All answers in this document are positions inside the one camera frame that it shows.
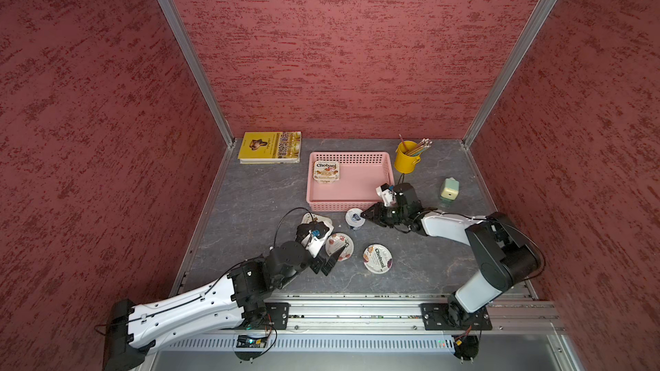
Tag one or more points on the Chobani Flip strawberry yogurt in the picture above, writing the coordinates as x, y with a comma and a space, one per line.
326, 172

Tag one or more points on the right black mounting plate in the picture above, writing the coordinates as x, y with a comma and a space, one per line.
438, 317

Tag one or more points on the Chobani passion fruit yogurt tub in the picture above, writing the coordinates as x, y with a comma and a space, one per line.
377, 259

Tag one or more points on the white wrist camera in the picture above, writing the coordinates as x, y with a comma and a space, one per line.
386, 193
313, 235

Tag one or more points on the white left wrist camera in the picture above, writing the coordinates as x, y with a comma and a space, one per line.
313, 235

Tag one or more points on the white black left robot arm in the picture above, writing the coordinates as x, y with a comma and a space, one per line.
237, 300

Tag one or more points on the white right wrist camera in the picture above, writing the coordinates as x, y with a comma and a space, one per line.
386, 193

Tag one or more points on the small Dairy Farmers yogurt cup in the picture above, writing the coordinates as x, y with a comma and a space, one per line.
354, 218

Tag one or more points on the yellow book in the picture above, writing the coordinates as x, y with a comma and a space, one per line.
270, 147

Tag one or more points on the right aluminium corner post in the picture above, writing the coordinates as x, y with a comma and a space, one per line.
532, 27

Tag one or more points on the yellow metal pencil cup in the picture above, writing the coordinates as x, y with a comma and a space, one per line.
404, 163

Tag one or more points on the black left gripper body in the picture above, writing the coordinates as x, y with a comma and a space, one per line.
316, 264

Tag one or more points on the bundle of coloured pencils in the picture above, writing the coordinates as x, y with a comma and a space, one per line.
416, 149

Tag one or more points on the Chobani Flip chocolate yogurt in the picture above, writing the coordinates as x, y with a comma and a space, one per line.
309, 218

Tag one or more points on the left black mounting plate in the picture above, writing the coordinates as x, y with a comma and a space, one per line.
277, 315

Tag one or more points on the left aluminium corner post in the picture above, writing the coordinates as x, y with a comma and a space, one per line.
177, 26

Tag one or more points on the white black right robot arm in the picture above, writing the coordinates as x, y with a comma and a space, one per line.
504, 254

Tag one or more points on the Chobani raspberry yogurt tub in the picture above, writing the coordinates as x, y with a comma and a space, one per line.
340, 242

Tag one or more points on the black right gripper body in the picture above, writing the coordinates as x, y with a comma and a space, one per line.
394, 215

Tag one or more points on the pink plastic basket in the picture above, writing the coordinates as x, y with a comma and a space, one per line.
360, 174

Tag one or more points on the white perforated cable duct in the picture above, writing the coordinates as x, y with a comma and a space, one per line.
354, 343

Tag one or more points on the black mounting plate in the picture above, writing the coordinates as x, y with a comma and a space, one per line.
277, 315
438, 317

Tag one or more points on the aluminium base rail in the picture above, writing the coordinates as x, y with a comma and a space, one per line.
400, 314

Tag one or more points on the aluminium corner post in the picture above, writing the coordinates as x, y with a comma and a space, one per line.
532, 27
177, 26

